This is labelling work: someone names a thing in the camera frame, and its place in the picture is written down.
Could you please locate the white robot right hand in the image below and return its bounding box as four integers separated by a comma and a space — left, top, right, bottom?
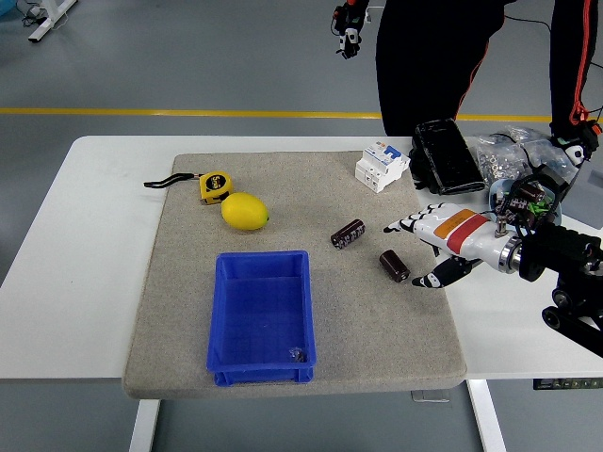
383, 202, 508, 290

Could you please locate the person's right hand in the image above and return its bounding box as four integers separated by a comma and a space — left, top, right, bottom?
332, 3, 364, 61

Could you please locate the person's left hand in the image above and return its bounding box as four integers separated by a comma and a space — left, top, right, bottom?
549, 120, 603, 166

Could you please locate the plain dark brown cylindrical battery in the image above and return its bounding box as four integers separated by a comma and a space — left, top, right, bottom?
379, 250, 411, 284

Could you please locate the printed dark brown cylindrical battery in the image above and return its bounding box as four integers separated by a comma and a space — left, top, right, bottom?
330, 218, 367, 251

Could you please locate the grey box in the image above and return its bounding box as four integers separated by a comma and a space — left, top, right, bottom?
562, 164, 603, 223

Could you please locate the blue plastic box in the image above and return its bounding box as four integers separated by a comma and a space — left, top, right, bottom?
205, 250, 317, 388

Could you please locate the clear bag of screws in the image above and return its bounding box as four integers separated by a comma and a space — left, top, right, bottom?
503, 125, 580, 173

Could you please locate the black power adapter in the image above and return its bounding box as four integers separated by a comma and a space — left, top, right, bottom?
531, 162, 574, 189

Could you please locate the light blue bowl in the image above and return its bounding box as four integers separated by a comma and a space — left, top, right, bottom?
488, 177, 564, 227

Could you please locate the large brown capacitor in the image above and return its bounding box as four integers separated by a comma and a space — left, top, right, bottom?
520, 182, 547, 203

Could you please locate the person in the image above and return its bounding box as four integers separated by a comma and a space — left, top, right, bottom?
346, 0, 603, 140

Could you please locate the black rectangular case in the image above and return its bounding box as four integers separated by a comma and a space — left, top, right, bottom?
407, 118, 486, 197

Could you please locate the clear bag of metal nuts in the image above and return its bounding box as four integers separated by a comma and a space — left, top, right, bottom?
470, 133, 531, 185

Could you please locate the white circuit breaker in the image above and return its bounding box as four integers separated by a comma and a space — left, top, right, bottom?
354, 141, 412, 194

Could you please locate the grey-brown mat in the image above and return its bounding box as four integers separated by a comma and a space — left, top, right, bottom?
121, 150, 468, 400

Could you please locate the black table control panel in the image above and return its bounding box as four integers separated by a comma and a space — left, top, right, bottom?
532, 377, 603, 391

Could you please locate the white table leg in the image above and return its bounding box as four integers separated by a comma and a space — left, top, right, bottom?
128, 398, 161, 452
465, 379, 508, 452

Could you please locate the yellow lemon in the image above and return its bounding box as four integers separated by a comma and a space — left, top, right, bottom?
220, 191, 270, 232

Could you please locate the grey under-table bracket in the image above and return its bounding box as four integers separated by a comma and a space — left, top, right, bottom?
410, 389, 451, 404

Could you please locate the yellow tape measure with strap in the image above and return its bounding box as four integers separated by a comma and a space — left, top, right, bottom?
143, 170, 235, 206

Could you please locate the white desk frame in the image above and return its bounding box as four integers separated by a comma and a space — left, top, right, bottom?
27, 0, 79, 43

